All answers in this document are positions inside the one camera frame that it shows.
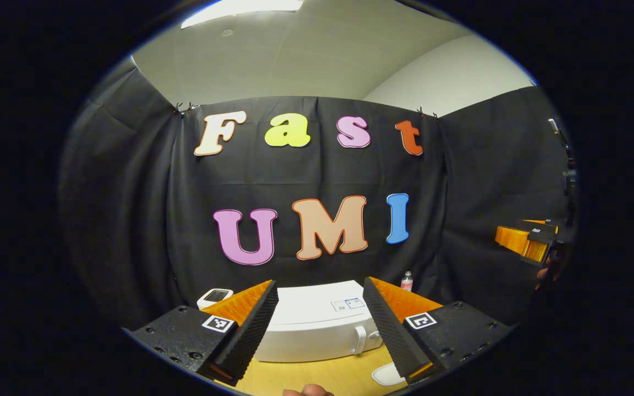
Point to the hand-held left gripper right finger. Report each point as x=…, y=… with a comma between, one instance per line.
x=391, y=335

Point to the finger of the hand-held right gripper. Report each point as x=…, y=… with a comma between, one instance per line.
x=540, y=250
x=512, y=237

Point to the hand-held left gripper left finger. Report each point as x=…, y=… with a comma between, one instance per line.
x=251, y=335

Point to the white microwave oven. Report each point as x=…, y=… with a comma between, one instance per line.
x=311, y=319

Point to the white rectangular dish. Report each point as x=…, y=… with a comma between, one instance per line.
x=386, y=375

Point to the white device with dark screen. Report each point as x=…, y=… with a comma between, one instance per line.
x=212, y=297

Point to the small bottle with pink label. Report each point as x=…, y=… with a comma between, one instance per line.
x=406, y=282

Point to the black stand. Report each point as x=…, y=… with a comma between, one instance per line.
x=569, y=181

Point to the black backdrop cloth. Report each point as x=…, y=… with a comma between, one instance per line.
x=130, y=220

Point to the ceiling light panel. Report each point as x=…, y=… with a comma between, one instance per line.
x=240, y=8

